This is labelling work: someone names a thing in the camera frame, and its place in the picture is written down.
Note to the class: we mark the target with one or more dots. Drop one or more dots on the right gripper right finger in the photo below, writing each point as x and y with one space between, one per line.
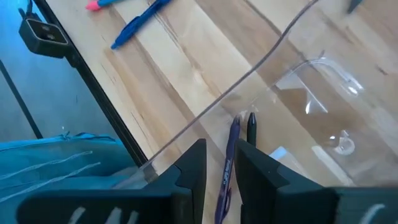
264 193

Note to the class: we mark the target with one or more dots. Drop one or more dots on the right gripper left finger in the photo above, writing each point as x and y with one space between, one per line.
192 180

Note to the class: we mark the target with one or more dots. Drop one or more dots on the purple pen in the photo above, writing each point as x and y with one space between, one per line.
230 149

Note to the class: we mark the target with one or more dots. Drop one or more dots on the black pen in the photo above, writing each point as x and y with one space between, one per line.
252 127

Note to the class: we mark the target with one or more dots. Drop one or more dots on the bright blue pen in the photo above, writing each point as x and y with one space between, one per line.
140 21

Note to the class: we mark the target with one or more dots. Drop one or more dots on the blue pencil with pink eraser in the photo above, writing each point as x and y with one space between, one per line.
93 5

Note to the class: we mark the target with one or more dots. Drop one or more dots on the clear plastic bin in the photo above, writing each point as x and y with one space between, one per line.
311 124

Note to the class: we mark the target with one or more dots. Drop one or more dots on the blue cloth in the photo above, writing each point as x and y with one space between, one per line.
62 168

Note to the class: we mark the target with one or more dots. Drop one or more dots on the black stand leg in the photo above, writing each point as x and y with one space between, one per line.
21 102

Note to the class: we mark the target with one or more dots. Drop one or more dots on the table-level camera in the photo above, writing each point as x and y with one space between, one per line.
43 37

